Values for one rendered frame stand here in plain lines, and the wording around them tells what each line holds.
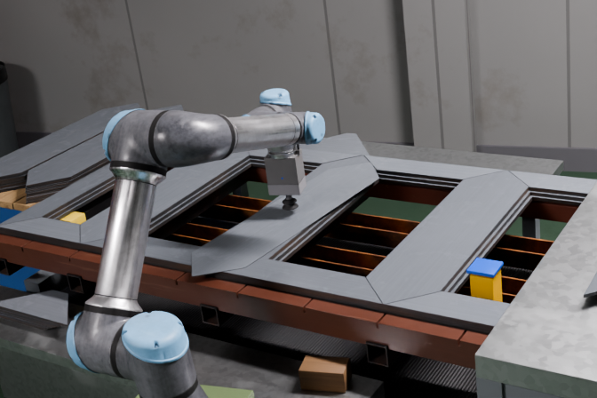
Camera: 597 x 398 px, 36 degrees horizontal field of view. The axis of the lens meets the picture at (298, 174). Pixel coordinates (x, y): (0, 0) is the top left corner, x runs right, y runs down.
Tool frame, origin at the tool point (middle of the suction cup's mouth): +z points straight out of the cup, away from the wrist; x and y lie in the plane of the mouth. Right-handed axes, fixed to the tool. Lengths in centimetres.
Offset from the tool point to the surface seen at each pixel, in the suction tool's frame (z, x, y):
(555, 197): 4, -14, -67
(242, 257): 1.8, 24.5, 5.1
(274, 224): 1.9, 6.6, 2.7
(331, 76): 38, -241, 52
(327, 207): 1.9, -3.6, -9.0
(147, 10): -1, -254, 157
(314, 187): 1.9, -16.2, -2.2
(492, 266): -2, 34, -55
